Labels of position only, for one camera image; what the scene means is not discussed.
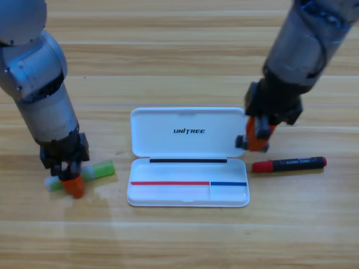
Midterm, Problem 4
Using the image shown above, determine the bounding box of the white Unitree pencil case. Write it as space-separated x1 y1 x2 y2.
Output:
126 106 250 208

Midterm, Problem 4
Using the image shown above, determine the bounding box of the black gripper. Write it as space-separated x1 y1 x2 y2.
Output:
39 127 90 199
243 69 303 153

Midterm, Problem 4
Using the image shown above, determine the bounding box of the red and black marker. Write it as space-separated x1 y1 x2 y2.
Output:
251 156 328 174

